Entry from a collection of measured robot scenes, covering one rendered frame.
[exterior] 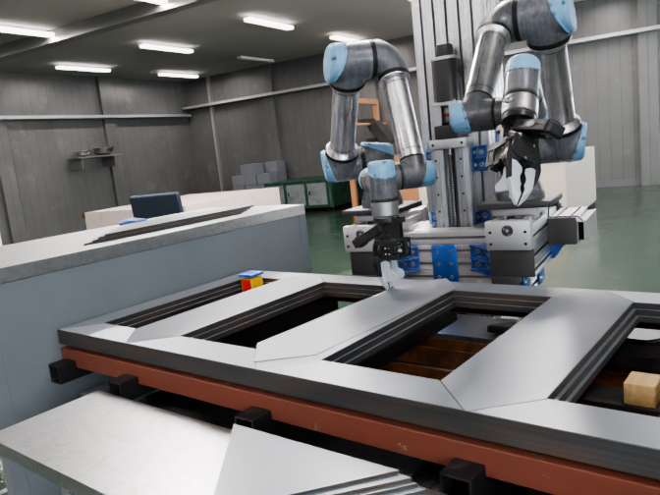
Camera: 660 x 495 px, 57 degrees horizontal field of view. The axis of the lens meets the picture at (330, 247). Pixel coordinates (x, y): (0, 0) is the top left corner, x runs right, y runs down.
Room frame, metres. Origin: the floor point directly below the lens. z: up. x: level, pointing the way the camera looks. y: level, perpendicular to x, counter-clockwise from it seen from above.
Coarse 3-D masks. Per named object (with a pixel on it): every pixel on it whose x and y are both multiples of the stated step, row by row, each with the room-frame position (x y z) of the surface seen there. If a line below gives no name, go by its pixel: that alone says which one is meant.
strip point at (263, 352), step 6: (258, 348) 1.27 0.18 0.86; (264, 348) 1.26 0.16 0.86; (270, 348) 1.26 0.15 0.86; (276, 348) 1.26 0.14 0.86; (282, 348) 1.25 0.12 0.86; (258, 354) 1.23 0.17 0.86; (264, 354) 1.22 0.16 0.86; (270, 354) 1.22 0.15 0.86; (276, 354) 1.22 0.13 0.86; (282, 354) 1.21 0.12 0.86; (288, 354) 1.21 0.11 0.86; (294, 354) 1.20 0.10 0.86; (300, 354) 1.20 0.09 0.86; (306, 354) 1.20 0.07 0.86; (312, 354) 1.19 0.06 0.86; (258, 360) 1.18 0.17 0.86
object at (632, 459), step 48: (240, 288) 2.03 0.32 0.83; (336, 288) 1.83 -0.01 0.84; (384, 288) 1.72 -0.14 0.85; (192, 336) 1.46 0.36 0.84; (384, 336) 1.31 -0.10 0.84; (624, 336) 1.18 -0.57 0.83; (240, 384) 1.17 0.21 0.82; (288, 384) 1.09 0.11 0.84; (576, 384) 0.96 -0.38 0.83; (480, 432) 0.84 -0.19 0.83; (528, 432) 0.80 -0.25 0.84
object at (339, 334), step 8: (296, 328) 1.39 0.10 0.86; (304, 328) 1.38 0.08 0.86; (312, 328) 1.37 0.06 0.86; (320, 328) 1.37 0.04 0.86; (328, 328) 1.36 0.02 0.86; (336, 328) 1.35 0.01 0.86; (344, 328) 1.34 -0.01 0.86; (312, 336) 1.31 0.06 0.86; (320, 336) 1.31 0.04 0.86; (328, 336) 1.30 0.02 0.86; (336, 336) 1.29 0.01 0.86; (344, 336) 1.29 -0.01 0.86; (352, 336) 1.28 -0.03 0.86
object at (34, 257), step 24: (240, 216) 2.28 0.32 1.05; (264, 216) 2.34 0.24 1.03; (288, 216) 2.44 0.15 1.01; (48, 240) 2.18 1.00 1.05; (72, 240) 2.09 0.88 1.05; (120, 240) 1.92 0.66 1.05; (144, 240) 1.92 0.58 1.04; (168, 240) 1.98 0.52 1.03; (0, 264) 1.64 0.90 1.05; (24, 264) 1.62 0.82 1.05; (48, 264) 1.67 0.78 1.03; (72, 264) 1.72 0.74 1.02
